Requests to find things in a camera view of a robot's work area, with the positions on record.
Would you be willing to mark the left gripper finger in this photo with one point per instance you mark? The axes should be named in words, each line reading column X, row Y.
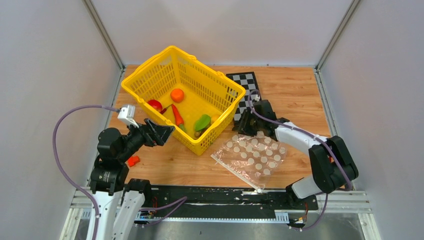
column 160, row 131
column 159, row 139

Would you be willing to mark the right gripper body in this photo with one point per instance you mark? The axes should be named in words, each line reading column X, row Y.
column 254, row 124

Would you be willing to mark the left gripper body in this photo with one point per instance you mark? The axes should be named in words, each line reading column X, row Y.
column 136, row 137

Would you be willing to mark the orange carrot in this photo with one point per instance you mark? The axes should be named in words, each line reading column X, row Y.
column 178, row 118

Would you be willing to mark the red apple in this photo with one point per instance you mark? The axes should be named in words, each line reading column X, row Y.
column 155, row 104

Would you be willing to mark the polka dot zip bag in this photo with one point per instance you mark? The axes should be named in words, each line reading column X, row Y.
column 253, row 159

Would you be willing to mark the orange tangerine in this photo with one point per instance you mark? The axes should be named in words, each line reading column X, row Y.
column 177, row 95

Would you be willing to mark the yellow plastic basket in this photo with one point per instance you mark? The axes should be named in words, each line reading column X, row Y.
column 174, row 88

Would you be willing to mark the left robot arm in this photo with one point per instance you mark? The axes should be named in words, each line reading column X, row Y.
column 111, row 179

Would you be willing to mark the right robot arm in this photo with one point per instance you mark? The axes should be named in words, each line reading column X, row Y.
column 332, row 165

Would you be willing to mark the small red chili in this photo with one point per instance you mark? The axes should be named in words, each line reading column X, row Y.
column 165, row 109

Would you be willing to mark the orange plastic block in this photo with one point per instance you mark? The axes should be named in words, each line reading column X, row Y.
column 133, row 160

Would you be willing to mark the yellow lemon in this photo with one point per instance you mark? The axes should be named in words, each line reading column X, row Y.
column 214, row 118

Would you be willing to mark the green star fruit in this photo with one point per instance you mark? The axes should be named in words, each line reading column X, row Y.
column 202, row 123

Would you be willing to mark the black white checkerboard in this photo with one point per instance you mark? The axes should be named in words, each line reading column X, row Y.
column 249, row 82

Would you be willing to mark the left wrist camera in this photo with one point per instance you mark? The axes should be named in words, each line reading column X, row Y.
column 126, row 115

